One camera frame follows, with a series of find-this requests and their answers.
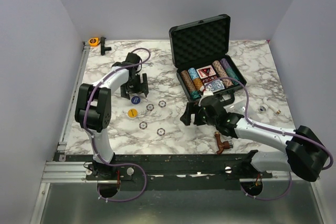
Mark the brown chip stack row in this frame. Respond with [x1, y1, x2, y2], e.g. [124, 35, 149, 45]
[180, 70, 201, 100]

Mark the yellow big blind button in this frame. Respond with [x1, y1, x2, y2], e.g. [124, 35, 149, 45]
[128, 109, 138, 118]

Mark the orange tape measure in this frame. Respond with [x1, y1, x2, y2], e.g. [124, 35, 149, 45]
[88, 37, 101, 47]

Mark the silver open-end wrench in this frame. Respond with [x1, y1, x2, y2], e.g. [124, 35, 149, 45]
[141, 62, 153, 66]

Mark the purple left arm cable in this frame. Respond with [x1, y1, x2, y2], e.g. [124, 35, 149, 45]
[82, 47, 152, 203]

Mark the teal chip stack row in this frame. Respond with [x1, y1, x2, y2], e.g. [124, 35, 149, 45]
[225, 67, 240, 85]

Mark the clear plastic bag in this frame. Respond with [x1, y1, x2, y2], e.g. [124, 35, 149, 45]
[225, 101, 248, 116]

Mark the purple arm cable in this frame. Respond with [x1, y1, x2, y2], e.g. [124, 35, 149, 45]
[203, 77, 334, 200]
[82, 47, 152, 203]

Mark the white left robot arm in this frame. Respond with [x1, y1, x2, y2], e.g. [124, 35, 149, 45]
[75, 48, 151, 179]

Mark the black t-shaped tool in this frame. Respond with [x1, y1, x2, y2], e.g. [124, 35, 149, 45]
[100, 36, 112, 56]

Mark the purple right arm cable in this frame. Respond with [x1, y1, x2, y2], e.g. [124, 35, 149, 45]
[203, 77, 334, 200]

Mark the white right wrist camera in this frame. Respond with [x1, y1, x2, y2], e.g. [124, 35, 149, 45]
[198, 89, 214, 106]

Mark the blue ten poker chip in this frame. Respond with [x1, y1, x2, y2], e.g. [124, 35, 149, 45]
[139, 122, 148, 130]
[158, 100, 167, 108]
[146, 104, 154, 111]
[157, 128, 166, 136]

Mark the blue playing card deck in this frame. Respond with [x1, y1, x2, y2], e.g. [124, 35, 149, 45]
[205, 80, 225, 93]

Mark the blue small blind button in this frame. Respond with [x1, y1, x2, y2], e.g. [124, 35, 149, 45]
[131, 95, 141, 104]

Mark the white brass small fitting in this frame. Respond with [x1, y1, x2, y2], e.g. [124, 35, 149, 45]
[269, 105, 281, 114]

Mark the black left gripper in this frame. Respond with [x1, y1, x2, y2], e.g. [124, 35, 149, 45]
[121, 73, 148, 100]

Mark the black poker set case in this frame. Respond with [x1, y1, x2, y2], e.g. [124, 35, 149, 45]
[169, 14, 247, 102]

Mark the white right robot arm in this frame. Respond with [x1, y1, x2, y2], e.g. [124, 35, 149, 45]
[180, 95, 329, 182]

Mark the black triangular all-in button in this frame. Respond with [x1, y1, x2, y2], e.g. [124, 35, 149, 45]
[199, 67, 215, 77]

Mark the brown faucet tap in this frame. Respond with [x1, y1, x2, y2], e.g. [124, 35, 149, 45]
[214, 131, 234, 155]

